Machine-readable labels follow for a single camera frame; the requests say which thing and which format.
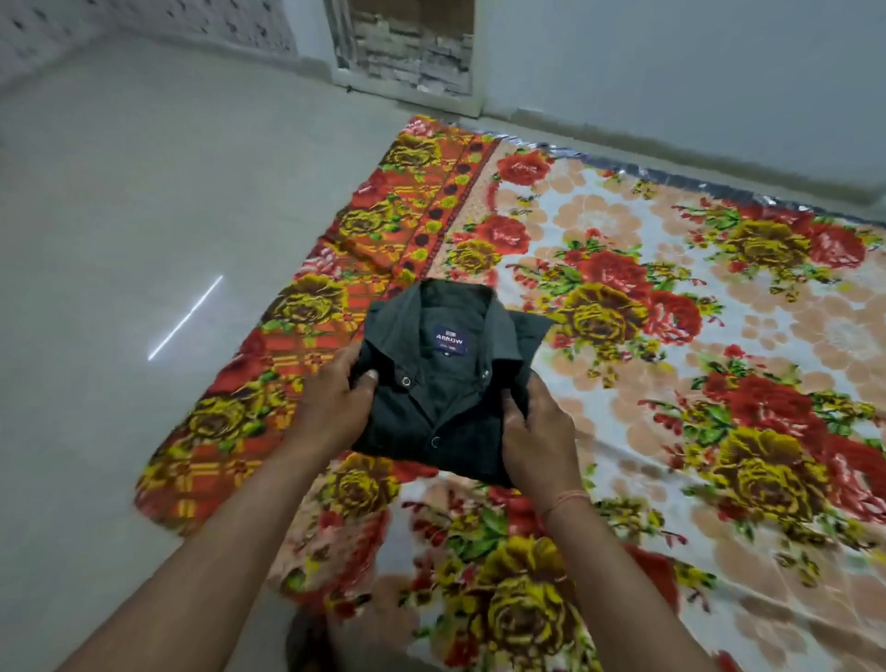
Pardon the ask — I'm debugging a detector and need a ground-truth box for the person's left hand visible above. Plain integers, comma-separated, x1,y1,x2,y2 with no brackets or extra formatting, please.
286,342,380,463

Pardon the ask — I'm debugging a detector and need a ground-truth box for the person's right hand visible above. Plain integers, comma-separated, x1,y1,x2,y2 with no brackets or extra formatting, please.
500,372,587,512

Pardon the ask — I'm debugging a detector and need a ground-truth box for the dark green shirt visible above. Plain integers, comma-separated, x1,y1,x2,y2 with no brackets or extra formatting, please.
349,278,555,489

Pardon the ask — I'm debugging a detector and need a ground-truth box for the person's right forearm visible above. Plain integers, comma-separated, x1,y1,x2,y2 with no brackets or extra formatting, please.
542,493,717,672

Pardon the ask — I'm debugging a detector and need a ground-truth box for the person's left forearm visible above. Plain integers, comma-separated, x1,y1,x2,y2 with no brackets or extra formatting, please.
57,439,333,672

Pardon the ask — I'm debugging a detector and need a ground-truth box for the red thread wristband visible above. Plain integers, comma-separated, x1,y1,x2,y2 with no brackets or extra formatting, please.
539,489,593,519

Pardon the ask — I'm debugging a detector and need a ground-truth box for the floral patterned blanket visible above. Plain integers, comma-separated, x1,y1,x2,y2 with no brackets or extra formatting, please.
133,114,886,672

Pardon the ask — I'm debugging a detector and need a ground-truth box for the white door frame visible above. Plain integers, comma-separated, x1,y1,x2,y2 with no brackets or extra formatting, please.
324,0,486,119

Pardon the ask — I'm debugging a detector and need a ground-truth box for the grey stone brick wall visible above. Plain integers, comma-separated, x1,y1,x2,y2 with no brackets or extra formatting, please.
348,9,476,98

